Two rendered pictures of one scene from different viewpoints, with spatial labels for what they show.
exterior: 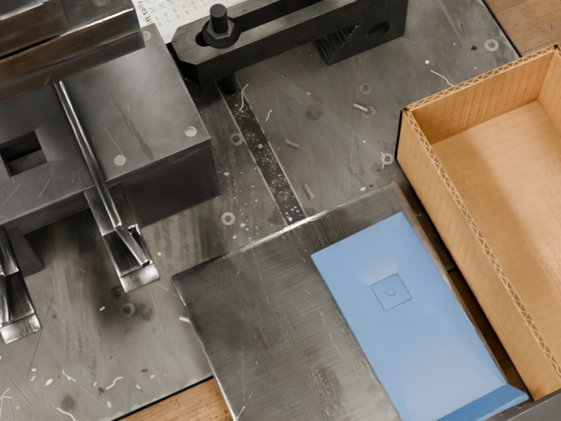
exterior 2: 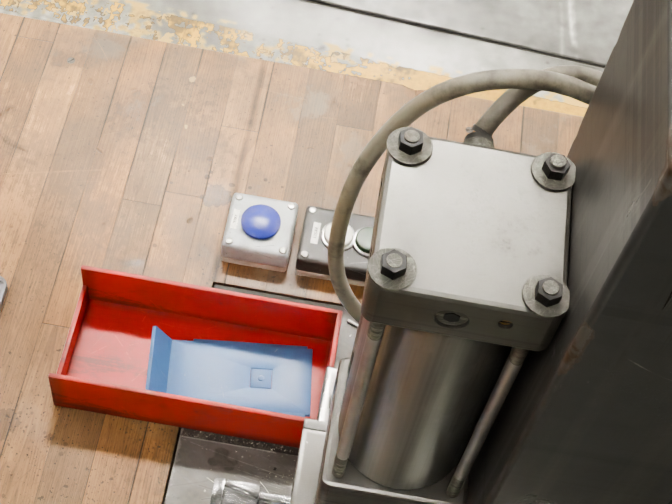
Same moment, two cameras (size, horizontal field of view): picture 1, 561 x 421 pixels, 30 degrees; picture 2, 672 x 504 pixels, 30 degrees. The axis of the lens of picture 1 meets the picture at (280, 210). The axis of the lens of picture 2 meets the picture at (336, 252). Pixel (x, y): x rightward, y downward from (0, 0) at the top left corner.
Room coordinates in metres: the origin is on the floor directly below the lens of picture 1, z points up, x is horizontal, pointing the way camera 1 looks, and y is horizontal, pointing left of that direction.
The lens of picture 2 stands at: (0.40, -0.19, 1.98)
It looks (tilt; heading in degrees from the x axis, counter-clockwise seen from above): 57 degrees down; 109
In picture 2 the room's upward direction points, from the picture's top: 11 degrees clockwise
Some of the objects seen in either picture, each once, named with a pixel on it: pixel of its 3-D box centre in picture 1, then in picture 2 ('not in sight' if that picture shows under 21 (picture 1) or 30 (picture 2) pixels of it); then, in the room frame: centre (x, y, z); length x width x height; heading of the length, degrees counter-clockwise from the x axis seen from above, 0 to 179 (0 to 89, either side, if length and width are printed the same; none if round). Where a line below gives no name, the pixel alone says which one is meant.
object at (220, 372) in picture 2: not in sight; (231, 371); (0.15, 0.29, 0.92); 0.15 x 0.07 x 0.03; 27
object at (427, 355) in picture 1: (413, 323); not in sight; (0.21, -0.08, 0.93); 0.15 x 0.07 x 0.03; 22
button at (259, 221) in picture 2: not in sight; (260, 224); (0.10, 0.44, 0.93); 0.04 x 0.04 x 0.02
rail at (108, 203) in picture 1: (86, 149); not in sight; (0.34, 0.12, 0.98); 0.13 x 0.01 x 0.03; 20
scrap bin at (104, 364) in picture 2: not in sight; (199, 357); (0.12, 0.28, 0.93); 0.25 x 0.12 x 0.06; 20
